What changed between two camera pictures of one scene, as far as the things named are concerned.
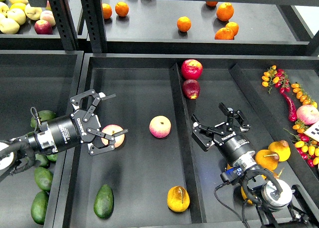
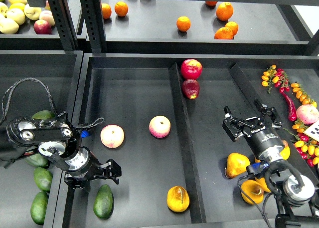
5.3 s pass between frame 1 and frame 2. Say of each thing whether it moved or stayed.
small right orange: stayed
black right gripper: moved
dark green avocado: stayed
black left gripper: moved
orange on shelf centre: stayed
